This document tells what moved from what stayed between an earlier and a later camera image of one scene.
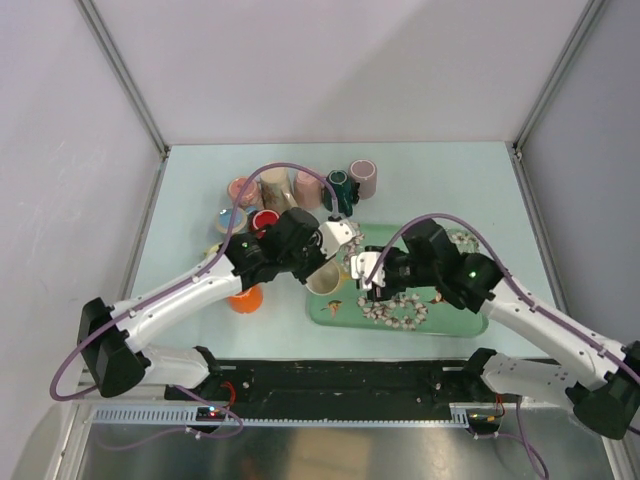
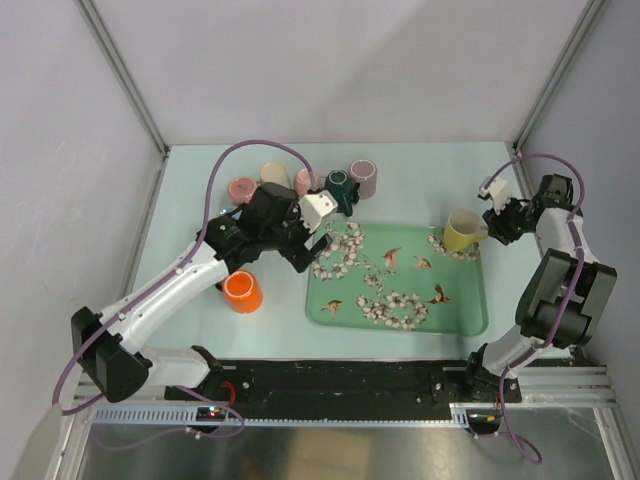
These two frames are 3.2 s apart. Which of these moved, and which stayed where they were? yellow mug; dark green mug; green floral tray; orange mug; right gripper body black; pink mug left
Moved: right gripper body black; yellow mug
Stayed: orange mug; pink mug left; green floral tray; dark green mug
